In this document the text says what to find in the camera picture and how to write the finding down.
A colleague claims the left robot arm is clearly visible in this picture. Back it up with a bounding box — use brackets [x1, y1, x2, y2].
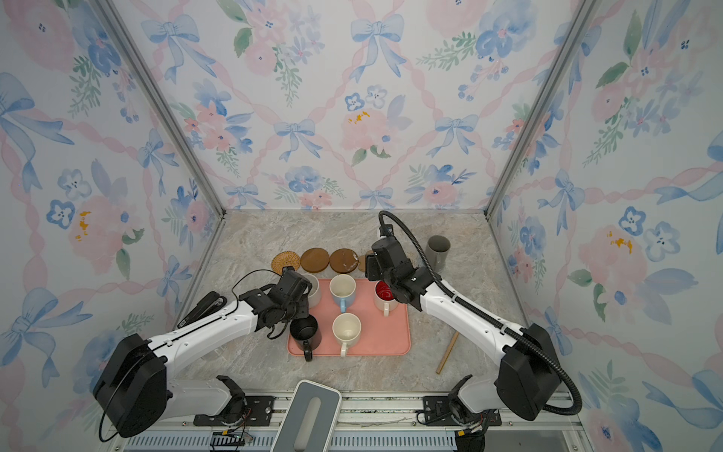
[92, 267, 313, 438]

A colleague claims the black corrugated cable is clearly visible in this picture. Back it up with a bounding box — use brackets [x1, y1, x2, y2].
[377, 210, 584, 417]

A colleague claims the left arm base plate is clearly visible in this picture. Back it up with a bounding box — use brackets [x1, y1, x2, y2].
[193, 395, 275, 428]

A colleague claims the plain wooden round coaster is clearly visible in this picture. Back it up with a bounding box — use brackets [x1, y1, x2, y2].
[300, 247, 329, 273]

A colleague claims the dark brown round coaster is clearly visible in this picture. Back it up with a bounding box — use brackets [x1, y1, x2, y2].
[329, 248, 360, 274]

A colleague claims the cream white mug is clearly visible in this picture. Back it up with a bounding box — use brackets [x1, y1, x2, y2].
[333, 313, 363, 358]

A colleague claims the grey mug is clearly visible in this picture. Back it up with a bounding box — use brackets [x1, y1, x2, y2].
[426, 235, 451, 273]

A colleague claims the black stapler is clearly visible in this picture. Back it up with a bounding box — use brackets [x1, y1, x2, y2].
[176, 291, 228, 329]

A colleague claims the black mug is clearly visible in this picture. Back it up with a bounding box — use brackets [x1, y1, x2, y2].
[290, 316, 322, 362]

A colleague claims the light blue mug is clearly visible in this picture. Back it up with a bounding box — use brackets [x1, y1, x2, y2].
[329, 274, 357, 314]

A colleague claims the wooden mallet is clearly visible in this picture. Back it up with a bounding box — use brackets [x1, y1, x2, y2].
[435, 331, 459, 375]

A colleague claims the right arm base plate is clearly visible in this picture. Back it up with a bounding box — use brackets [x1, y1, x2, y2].
[416, 395, 502, 429]

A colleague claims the rattan woven coaster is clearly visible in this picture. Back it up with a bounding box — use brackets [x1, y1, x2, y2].
[271, 250, 300, 275]

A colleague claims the white speckled mug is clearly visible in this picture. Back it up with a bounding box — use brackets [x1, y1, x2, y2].
[302, 273, 322, 309]

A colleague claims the pink mug red inside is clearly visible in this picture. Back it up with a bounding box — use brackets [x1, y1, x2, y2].
[374, 281, 399, 318]

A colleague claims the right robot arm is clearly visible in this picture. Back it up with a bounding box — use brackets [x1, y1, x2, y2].
[365, 250, 582, 424]

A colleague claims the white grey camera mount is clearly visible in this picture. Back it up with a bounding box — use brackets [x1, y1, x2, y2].
[271, 380, 343, 452]

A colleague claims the pink tray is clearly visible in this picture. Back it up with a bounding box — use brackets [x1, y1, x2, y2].
[311, 279, 412, 358]

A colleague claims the cork paw coaster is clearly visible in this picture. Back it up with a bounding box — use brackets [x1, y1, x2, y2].
[358, 253, 367, 273]

